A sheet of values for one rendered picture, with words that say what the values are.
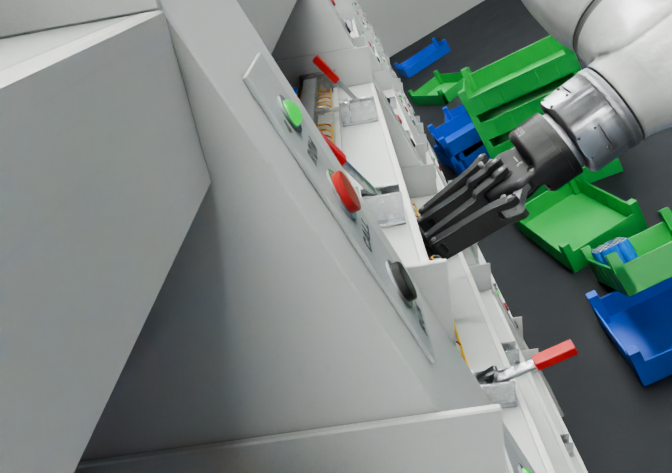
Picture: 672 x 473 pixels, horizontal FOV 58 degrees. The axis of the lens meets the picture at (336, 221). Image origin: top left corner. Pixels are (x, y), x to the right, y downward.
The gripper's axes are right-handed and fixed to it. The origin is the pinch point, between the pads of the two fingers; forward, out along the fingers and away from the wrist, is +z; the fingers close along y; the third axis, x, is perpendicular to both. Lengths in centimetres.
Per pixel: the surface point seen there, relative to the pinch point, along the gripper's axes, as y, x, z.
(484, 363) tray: 12.9, 7.6, -2.3
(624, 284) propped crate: -33, 47, -19
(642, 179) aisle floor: -88, 67, -41
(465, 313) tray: 4.6, 7.6, -2.3
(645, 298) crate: -46, 63, -21
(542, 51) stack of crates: -117, 33, -43
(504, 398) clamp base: 18.5, 7.2, -3.0
